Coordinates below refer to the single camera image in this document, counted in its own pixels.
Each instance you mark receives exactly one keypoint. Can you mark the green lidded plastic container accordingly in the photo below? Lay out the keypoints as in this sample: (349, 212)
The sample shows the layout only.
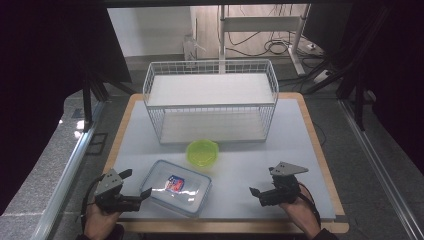
(202, 154)

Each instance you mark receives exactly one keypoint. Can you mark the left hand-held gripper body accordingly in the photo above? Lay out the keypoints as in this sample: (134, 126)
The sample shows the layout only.
(108, 190)

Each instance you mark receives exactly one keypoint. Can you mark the white metal desk frame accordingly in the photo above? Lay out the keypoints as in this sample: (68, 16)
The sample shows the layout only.
(260, 24)

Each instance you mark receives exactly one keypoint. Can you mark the clear plastic bottle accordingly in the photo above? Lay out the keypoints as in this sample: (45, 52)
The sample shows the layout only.
(191, 46)

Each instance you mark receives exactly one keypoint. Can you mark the person's right hand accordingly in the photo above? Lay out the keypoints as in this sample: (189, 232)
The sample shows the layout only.
(305, 213)

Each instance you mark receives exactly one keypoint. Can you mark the black metal stand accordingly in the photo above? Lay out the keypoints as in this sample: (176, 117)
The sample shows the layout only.
(88, 100)
(359, 100)

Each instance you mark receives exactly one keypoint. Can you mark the person's left hand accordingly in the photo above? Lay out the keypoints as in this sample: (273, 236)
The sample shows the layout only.
(98, 221)

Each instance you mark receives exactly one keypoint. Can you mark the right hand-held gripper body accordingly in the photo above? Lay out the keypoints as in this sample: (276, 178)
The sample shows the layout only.
(283, 193)

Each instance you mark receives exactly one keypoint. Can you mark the white power strip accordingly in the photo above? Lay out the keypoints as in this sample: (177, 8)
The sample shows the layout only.
(322, 76)

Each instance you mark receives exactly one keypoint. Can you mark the silver metal rail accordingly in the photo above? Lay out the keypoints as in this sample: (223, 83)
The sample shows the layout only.
(380, 160)
(66, 173)

